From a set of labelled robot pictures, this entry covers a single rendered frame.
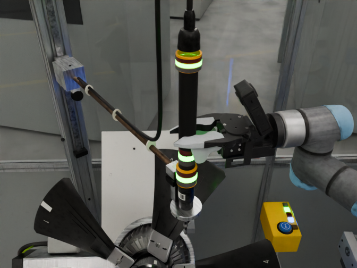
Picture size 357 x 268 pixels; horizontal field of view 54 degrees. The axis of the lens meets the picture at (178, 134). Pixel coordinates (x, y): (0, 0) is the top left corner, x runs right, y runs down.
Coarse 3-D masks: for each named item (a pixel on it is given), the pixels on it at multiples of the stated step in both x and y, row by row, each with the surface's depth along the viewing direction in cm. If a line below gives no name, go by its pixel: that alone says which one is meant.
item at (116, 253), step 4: (116, 248) 90; (112, 252) 92; (116, 252) 91; (120, 252) 90; (112, 256) 94; (116, 256) 93; (120, 256) 92; (124, 256) 90; (128, 256) 90; (108, 260) 96; (112, 260) 95; (116, 260) 94; (124, 260) 92; (128, 260) 91; (132, 260) 90; (120, 264) 94; (124, 264) 93; (128, 264) 92
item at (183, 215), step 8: (176, 160) 76; (168, 168) 74; (168, 176) 75; (176, 184) 74; (176, 192) 76; (176, 200) 77; (176, 208) 76; (192, 208) 76; (200, 208) 76; (176, 216) 74; (184, 216) 74; (192, 216) 74
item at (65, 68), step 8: (64, 56) 114; (56, 64) 110; (64, 64) 110; (72, 64) 110; (80, 64) 110; (56, 72) 112; (64, 72) 107; (72, 72) 108; (80, 72) 110; (56, 80) 115; (64, 80) 108; (72, 80) 110; (64, 88) 111; (72, 88) 111
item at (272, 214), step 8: (264, 208) 128; (272, 208) 128; (280, 208) 128; (264, 216) 129; (272, 216) 125; (280, 216) 125; (264, 224) 129; (272, 224) 122; (296, 224) 122; (264, 232) 129; (272, 232) 119; (280, 232) 119; (288, 232) 119; (296, 232) 119; (272, 240) 119; (280, 240) 119; (288, 240) 119; (296, 240) 119; (280, 248) 122; (288, 248) 122; (296, 248) 122
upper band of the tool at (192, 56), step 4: (176, 52) 56; (180, 52) 58; (184, 52) 58; (188, 52) 58; (192, 52) 58; (196, 52) 58; (200, 52) 56; (180, 56) 55; (184, 56) 59; (188, 56) 59; (192, 56) 59; (196, 56) 55; (200, 56) 56; (184, 68) 56; (192, 68) 56
